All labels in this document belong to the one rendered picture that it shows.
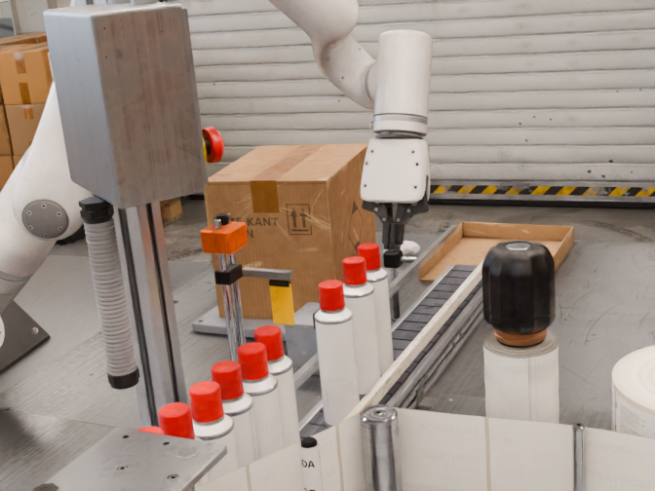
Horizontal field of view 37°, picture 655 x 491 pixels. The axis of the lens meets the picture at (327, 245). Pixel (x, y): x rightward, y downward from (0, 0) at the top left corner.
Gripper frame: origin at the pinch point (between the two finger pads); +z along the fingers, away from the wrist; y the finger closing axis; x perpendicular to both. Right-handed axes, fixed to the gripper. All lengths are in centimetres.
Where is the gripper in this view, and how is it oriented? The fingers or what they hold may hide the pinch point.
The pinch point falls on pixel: (393, 237)
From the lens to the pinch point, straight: 150.8
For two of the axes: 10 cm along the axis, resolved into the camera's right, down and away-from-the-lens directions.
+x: 4.2, 0.4, 9.0
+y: 9.0, 0.5, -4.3
